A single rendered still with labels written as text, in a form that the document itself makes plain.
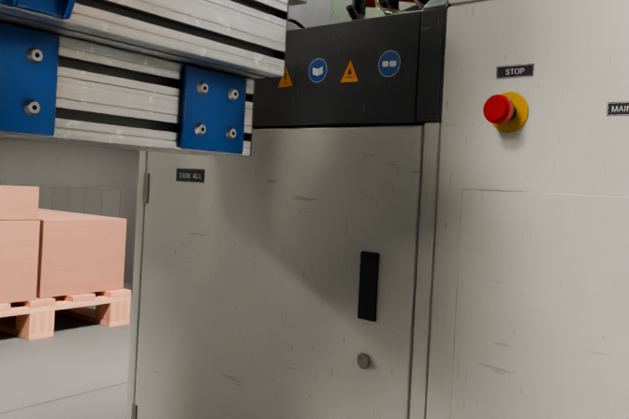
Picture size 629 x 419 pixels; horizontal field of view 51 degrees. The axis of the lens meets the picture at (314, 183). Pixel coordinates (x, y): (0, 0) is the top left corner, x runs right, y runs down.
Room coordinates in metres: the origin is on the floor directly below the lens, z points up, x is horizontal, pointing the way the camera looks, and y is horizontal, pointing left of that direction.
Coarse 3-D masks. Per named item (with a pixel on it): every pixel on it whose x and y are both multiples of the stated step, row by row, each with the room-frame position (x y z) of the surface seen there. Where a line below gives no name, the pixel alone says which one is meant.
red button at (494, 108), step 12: (492, 96) 0.82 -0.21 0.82; (504, 96) 0.81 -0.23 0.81; (516, 96) 0.83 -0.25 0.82; (492, 108) 0.81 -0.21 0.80; (504, 108) 0.80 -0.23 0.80; (516, 108) 0.83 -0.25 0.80; (528, 108) 0.82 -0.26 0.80; (492, 120) 0.82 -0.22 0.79; (504, 120) 0.81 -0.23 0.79; (516, 120) 0.83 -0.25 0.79; (504, 132) 0.84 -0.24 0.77
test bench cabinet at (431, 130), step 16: (256, 128) 1.16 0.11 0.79; (272, 128) 1.14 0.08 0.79; (432, 128) 0.91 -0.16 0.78; (432, 144) 0.91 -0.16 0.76; (144, 160) 1.35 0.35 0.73; (432, 160) 0.91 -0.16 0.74; (432, 176) 0.91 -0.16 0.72; (432, 192) 0.91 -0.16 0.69; (144, 208) 1.35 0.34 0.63; (432, 208) 0.91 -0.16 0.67; (432, 224) 0.91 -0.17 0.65; (432, 240) 0.91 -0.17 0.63; (432, 256) 0.91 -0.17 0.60; (432, 272) 0.91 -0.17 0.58; (416, 288) 0.92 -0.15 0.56; (416, 304) 0.92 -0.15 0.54; (416, 320) 0.92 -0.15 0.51; (416, 336) 0.92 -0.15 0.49; (416, 352) 0.92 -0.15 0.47; (128, 368) 1.36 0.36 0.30; (416, 368) 0.92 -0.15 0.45; (128, 384) 1.36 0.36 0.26; (416, 384) 0.92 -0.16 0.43; (128, 400) 1.36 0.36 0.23; (416, 400) 0.91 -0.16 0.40; (128, 416) 1.35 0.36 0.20; (416, 416) 0.91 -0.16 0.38
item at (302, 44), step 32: (288, 32) 1.10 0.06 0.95; (320, 32) 1.05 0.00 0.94; (352, 32) 1.01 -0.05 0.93; (384, 32) 0.97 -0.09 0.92; (416, 32) 0.93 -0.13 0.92; (416, 64) 0.93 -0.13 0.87; (256, 96) 1.14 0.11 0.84; (288, 96) 1.09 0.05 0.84; (320, 96) 1.05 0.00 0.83; (352, 96) 1.00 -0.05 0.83; (384, 96) 0.97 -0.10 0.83; (416, 96) 0.93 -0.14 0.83
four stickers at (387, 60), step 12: (312, 60) 1.06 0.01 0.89; (324, 60) 1.04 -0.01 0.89; (348, 60) 1.01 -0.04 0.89; (360, 60) 1.00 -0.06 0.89; (384, 60) 0.97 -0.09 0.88; (396, 60) 0.95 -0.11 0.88; (288, 72) 1.09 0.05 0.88; (312, 72) 1.06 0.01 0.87; (324, 72) 1.04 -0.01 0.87; (348, 72) 1.01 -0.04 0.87; (384, 72) 0.97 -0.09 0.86; (396, 72) 0.95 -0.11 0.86; (288, 84) 1.09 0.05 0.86
